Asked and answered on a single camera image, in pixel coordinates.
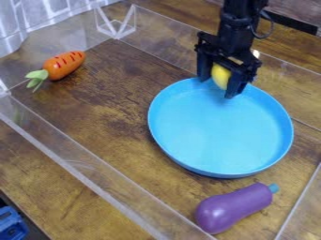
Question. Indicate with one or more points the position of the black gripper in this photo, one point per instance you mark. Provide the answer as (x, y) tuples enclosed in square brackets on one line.
[(229, 50)]

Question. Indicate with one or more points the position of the yellow toy lemon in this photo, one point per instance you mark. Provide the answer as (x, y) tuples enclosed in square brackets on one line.
[(221, 75)]

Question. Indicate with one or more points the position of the blue round tray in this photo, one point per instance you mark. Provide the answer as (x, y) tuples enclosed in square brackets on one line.
[(225, 138)]

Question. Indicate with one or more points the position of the orange toy carrot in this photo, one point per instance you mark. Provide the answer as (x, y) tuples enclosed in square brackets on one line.
[(57, 68)]

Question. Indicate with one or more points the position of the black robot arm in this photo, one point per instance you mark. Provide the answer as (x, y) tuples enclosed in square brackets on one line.
[(243, 7)]

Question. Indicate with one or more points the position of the purple toy eggplant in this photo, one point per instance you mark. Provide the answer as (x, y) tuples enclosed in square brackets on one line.
[(221, 211)]

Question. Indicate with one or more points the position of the blue plastic object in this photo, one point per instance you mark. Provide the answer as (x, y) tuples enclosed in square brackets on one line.
[(14, 228)]

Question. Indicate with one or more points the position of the clear acrylic enclosure wall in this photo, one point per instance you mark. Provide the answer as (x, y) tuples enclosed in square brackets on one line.
[(81, 165)]

